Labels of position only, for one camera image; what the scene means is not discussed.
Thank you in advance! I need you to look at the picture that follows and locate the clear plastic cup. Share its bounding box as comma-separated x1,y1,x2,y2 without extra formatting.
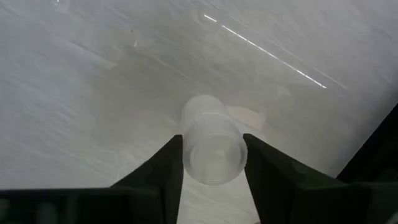
179,94,249,187

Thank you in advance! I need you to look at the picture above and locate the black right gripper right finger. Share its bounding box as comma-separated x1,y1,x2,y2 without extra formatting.
243,133,354,224

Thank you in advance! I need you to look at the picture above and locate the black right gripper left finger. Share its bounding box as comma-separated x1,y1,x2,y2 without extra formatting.
110,134,185,224

